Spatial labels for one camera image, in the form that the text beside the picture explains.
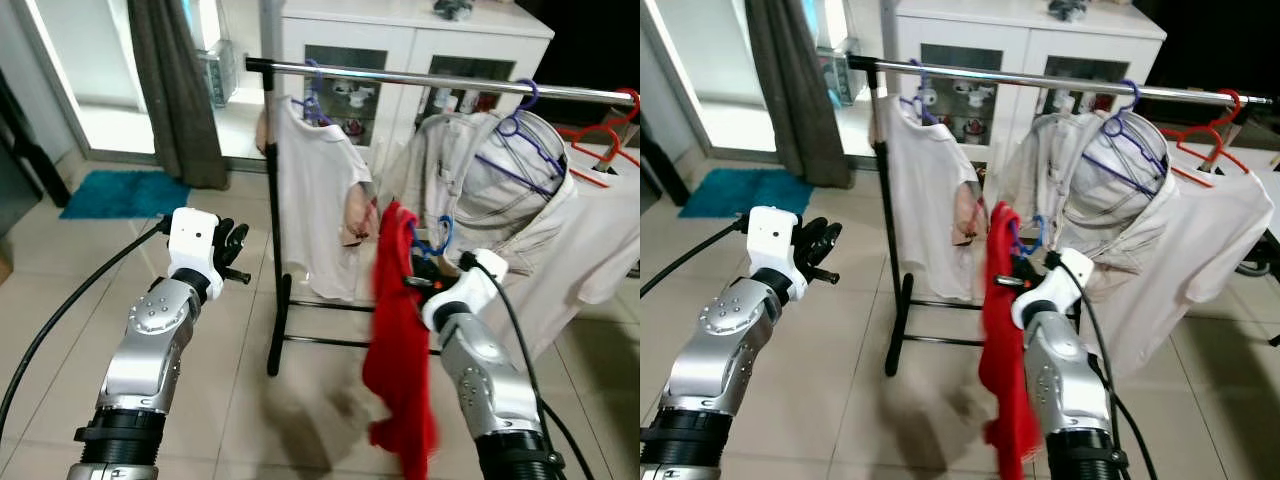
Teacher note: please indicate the purple hanger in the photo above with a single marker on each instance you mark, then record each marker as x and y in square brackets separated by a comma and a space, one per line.
[1135, 92]
[537, 95]

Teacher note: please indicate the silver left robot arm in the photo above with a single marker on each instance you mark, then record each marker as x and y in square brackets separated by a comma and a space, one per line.
[730, 360]
[145, 360]

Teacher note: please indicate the black chrome clothes rack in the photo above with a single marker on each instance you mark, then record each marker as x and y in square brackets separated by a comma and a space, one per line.
[1000, 76]
[400, 78]

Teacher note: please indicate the red hanger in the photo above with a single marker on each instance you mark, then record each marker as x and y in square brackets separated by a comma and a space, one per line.
[600, 128]
[1205, 130]

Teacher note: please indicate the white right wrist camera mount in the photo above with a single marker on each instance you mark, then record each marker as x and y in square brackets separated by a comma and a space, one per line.
[1055, 290]
[465, 295]

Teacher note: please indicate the glass balcony door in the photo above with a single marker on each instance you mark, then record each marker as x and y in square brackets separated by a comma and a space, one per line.
[90, 60]
[710, 60]

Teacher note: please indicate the beige hooded jacket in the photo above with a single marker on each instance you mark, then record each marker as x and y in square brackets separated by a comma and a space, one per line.
[1050, 170]
[440, 180]

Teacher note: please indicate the large white shirt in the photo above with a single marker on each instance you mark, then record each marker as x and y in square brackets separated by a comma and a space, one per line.
[1210, 250]
[600, 250]

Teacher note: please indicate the white glass door cabinet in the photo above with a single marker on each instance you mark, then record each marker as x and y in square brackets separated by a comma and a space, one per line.
[400, 35]
[1010, 35]

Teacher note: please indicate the dark object on cabinet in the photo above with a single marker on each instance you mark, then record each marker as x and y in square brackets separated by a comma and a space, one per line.
[455, 8]
[1070, 8]

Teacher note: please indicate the teal rug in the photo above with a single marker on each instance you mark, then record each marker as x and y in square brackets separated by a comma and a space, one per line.
[740, 193]
[125, 195]

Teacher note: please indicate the grey curtain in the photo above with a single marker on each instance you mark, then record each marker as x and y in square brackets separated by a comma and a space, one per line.
[800, 100]
[180, 100]

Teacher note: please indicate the peach coloured garment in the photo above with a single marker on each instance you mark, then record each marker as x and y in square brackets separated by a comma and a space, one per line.
[970, 215]
[358, 215]

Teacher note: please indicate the plain white t-shirt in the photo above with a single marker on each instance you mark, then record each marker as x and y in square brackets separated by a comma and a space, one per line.
[315, 200]
[920, 200]

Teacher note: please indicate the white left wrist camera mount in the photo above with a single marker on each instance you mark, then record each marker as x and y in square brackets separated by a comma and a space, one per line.
[192, 240]
[772, 240]

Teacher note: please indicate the blue plastic hanger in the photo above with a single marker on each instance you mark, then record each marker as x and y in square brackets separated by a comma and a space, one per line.
[449, 235]
[312, 100]
[917, 100]
[1042, 232]

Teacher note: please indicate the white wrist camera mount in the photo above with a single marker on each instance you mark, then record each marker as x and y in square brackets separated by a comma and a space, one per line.
[465, 295]
[1055, 290]
[772, 240]
[192, 240]

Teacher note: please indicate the red garment with white stripes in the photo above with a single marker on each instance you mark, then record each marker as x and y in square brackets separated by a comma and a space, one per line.
[400, 360]
[1005, 360]

